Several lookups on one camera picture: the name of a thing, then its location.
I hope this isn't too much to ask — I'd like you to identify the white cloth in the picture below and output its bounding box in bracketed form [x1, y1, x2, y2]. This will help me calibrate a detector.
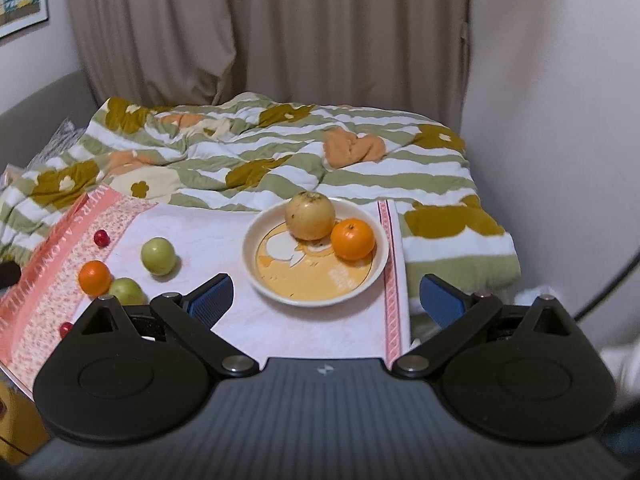
[597, 345, 640, 411]

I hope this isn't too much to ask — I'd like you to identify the beige curtain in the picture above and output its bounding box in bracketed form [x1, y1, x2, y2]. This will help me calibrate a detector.
[62, 0, 473, 131]

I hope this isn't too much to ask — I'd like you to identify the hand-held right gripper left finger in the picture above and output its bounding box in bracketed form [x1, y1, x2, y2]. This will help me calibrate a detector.
[75, 274, 261, 379]

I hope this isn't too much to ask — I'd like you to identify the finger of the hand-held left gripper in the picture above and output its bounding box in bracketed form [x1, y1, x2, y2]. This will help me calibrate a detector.
[0, 261, 22, 289]

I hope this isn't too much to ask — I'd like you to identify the grey sofa backrest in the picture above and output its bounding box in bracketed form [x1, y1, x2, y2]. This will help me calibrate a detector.
[0, 67, 98, 171]

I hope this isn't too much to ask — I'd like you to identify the grey patterned pillow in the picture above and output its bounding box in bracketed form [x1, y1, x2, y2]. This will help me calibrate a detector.
[27, 117, 86, 168]

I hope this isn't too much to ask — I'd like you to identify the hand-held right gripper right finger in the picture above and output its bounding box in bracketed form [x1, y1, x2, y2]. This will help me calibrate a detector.
[390, 274, 576, 380]

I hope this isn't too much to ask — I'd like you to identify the cardboard box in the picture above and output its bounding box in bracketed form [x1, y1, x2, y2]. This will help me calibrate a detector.
[0, 380, 51, 466]

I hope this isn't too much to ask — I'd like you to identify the wall poster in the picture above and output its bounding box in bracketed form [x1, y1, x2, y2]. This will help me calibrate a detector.
[0, 0, 51, 41]

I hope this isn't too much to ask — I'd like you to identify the orange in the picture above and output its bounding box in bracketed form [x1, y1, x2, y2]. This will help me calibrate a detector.
[330, 218, 376, 261]
[78, 260, 112, 296]

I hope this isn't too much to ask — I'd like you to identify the green apple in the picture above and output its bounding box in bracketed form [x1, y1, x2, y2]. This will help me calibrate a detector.
[140, 237, 176, 276]
[108, 277, 147, 306]

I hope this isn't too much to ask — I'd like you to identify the cream plate with yellow print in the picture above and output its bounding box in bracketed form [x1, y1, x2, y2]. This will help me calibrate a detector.
[243, 197, 390, 307]

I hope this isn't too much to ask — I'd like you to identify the pink floral-bordered cloth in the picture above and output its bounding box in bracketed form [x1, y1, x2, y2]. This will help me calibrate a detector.
[0, 187, 412, 391]

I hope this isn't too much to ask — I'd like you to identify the yellow pear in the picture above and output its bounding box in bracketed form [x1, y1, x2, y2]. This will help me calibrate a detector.
[285, 191, 336, 241]

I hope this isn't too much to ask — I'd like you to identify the green striped floral blanket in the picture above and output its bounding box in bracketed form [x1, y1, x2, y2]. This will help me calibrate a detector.
[0, 91, 521, 341]

